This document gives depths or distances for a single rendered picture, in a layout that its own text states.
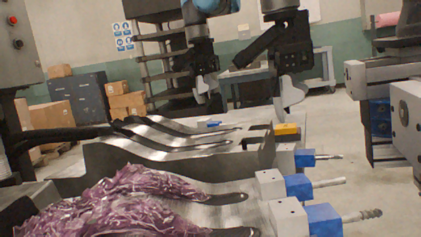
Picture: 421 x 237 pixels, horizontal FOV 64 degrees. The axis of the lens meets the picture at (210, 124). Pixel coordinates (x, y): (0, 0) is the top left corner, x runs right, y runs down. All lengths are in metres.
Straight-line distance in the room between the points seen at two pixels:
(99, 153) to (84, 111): 7.06
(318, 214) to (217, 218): 0.13
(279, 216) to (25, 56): 1.17
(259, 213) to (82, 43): 7.88
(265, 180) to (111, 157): 0.36
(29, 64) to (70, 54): 7.01
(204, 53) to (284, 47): 0.51
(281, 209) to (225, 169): 0.25
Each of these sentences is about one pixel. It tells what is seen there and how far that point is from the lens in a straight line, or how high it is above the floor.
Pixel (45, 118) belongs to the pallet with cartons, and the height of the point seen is 0.59.
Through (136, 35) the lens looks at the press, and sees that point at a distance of 4.81.
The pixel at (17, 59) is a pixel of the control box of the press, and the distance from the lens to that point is 1.38.
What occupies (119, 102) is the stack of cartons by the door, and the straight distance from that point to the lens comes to 7.52.
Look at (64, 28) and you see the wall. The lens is 8.46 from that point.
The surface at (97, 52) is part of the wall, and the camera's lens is 8.06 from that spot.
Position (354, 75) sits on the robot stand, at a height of 0.97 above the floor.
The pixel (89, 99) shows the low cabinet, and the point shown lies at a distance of 7.68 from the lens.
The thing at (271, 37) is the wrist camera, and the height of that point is 1.08.
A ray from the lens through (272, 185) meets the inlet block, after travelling 0.50.
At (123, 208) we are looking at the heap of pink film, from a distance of 0.40.
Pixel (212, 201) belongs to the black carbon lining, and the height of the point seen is 0.85.
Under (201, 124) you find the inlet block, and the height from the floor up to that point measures 0.84.
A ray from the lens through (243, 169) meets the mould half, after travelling 0.63.
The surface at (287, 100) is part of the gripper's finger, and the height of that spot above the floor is 0.96.
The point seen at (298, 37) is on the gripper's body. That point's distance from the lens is 0.68.
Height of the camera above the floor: 1.07
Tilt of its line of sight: 12 degrees down
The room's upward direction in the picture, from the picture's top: 10 degrees counter-clockwise
